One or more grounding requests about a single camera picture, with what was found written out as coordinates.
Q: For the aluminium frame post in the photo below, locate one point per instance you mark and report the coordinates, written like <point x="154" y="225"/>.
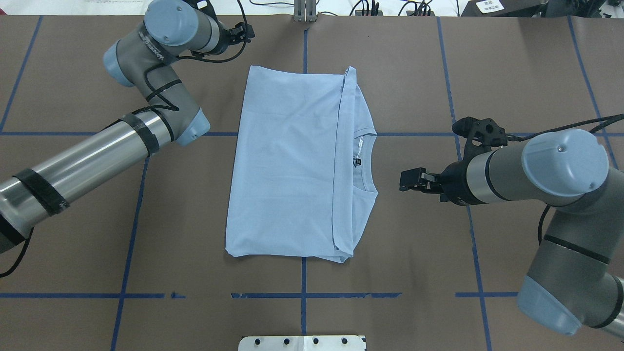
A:
<point x="305" y="10"/>

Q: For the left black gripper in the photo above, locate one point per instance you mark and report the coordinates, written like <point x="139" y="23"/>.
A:
<point x="224" y="41"/>

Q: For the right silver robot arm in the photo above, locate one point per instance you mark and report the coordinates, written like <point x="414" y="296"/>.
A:
<point x="568" y="284"/>

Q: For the light blue t-shirt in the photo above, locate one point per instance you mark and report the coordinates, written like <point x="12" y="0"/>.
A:
<point x="302" y="182"/>

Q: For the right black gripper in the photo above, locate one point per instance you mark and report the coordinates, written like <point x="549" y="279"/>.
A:
<point x="456" y="182"/>

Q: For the white camera pedestal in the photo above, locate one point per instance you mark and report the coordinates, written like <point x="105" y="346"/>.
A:
<point x="304" y="343"/>

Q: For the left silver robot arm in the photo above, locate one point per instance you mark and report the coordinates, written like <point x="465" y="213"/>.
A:
<point x="170" y="31"/>

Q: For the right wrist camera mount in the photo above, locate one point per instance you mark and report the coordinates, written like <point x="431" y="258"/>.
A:
<point x="481" y="136"/>

